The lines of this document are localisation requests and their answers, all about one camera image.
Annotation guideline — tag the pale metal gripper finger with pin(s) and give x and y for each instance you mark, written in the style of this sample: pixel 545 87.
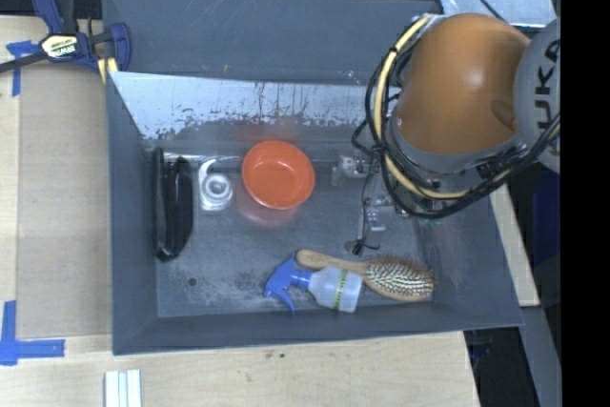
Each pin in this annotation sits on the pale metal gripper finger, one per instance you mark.
pixel 374 229
pixel 350 168

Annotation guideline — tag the wooden hairbrush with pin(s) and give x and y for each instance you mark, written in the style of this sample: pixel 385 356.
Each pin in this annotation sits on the wooden hairbrush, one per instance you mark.
pixel 395 278

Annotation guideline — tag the orange plastic bowl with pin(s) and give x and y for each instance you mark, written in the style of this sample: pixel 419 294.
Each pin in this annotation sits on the orange plastic bowl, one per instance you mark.
pixel 278 176

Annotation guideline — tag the clear spray bottle blue trigger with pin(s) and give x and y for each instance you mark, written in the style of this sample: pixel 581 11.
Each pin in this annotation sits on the clear spray bottle blue trigger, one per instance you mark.
pixel 336 290

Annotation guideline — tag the clear glass jar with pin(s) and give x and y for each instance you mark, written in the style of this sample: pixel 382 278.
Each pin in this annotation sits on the clear glass jar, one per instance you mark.
pixel 216 189

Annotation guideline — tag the grey metal bin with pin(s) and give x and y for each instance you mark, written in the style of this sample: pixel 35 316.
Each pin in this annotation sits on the grey metal bin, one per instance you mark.
pixel 229 28

